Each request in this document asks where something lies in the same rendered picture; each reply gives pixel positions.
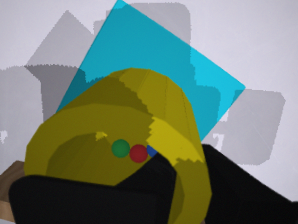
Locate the yellow cup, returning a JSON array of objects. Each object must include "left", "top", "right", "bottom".
[{"left": 23, "top": 67, "right": 212, "bottom": 224}]

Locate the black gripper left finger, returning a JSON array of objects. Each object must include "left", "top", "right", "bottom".
[{"left": 8, "top": 152, "right": 177, "bottom": 224}]

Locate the dark red ball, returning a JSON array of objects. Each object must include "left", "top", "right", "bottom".
[{"left": 129, "top": 144, "right": 148, "bottom": 163}]

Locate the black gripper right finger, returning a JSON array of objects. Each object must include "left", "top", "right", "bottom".
[{"left": 202, "top": 144, "right": 298, "bottom": 224}]

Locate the brown wooden bar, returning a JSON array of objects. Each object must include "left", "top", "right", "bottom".
[{"left": 0, "top": 161, "right": 26, "bottom": 223}]

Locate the blue marble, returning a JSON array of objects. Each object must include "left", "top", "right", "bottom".
[{"left": 147, "top": 145, "right": 158, "bottom": 157}]

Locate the green marble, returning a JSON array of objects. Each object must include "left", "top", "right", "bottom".
[{"left": 111, "top": 139, "right": 130, "bottom": 158}]

